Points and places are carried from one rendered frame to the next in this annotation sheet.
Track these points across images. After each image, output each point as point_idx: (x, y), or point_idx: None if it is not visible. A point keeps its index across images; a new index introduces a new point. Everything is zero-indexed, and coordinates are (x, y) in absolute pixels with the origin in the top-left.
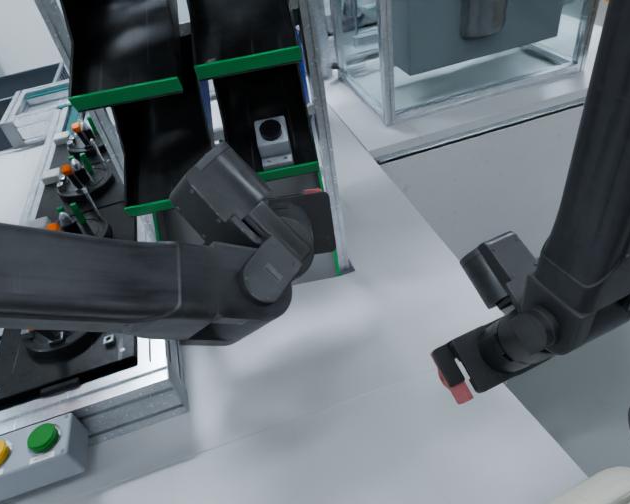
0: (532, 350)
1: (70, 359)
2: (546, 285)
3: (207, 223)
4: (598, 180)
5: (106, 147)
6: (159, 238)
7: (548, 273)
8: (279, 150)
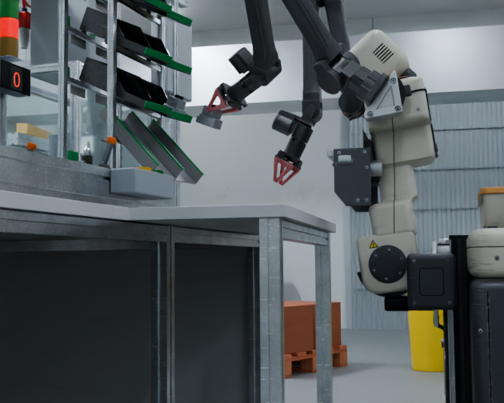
0: (311, 117)
1: None
2: (307, 99)
3: (250, 59)
4: (311, 67)
5: (113, 87)
6: (134, 135)
7: (307, 95)
8: (182, 105)
